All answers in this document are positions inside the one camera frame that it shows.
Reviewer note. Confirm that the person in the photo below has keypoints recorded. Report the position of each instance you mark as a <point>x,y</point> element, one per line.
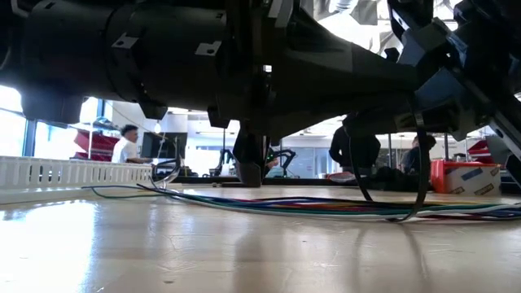
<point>411,158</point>
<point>126,148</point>
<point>358,150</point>

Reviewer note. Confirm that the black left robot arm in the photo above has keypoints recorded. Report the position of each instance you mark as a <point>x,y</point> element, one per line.
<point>122,49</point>

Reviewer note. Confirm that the red black tool case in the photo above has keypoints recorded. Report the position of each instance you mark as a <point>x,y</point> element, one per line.
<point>478,152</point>

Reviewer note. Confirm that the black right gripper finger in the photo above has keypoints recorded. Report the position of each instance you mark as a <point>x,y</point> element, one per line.
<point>407,118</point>

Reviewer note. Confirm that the red and white box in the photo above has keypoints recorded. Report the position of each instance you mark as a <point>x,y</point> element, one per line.
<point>468,179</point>

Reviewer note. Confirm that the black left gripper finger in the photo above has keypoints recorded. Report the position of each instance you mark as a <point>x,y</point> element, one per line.
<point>334,81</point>

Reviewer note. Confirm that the white duct cover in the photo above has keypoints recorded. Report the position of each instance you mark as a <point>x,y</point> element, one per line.
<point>40,195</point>

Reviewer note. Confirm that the black zip tie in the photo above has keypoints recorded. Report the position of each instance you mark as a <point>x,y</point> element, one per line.
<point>425,171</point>

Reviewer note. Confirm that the grey crate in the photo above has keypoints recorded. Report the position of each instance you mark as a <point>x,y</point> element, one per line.
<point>496,150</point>

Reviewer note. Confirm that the clear safety glasses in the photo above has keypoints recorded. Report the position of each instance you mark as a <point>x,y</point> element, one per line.
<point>175,175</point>

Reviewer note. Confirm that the black monitor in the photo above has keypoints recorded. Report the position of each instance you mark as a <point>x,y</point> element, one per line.
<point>167,144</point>

